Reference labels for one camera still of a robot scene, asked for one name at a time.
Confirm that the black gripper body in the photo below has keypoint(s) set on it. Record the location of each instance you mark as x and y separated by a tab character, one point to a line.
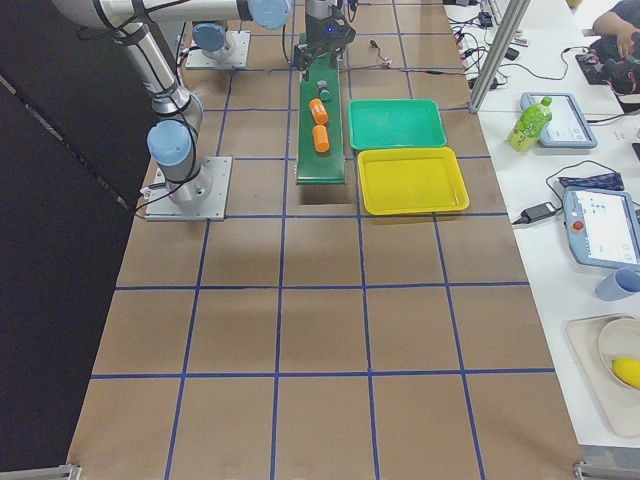
317	31

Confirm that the orange cylinder with label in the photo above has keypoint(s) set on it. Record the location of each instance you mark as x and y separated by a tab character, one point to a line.
318	111

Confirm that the orange cylinder plain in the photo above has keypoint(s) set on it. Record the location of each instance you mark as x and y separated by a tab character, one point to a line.
321	141

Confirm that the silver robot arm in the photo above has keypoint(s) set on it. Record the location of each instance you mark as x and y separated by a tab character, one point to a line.
172	142
269	14

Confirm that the green conveyor belt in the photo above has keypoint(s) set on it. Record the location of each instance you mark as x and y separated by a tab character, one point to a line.
315	168

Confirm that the green plastic tray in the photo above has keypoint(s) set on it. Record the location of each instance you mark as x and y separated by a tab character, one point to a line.
395	123

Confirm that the yellow plastic tray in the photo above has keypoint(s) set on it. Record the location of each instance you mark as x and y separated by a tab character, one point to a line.
403	181

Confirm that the green tea bottle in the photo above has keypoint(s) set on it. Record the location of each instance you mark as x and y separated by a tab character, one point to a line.
527	130

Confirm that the far teach pendant tablet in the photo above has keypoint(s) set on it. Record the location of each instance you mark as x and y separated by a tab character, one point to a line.
568	127

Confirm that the teach pendant tablet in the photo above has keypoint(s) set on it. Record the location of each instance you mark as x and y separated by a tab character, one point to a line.
602	227
568	127

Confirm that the black power adapter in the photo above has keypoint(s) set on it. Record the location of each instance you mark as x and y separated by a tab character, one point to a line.
537	213

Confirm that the person at desk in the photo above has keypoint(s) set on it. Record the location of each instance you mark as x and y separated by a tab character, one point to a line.
617	49

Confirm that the near teach pendant tablet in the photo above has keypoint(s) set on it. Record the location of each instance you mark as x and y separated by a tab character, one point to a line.
602	227

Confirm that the blue plastic cup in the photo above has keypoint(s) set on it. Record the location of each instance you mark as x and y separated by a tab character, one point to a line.
618	285

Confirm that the cream bowl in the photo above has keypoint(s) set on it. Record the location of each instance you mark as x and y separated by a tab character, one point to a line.
619	338

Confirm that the yellow lemon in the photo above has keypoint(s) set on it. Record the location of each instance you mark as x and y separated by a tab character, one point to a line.
627	370

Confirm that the beige serving tray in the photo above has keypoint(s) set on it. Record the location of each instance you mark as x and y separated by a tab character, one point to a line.
619	404

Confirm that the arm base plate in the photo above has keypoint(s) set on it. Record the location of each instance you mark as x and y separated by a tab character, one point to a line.
204	197
219	51

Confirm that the aluminium frame post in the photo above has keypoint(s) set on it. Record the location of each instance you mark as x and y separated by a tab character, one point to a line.
508	14

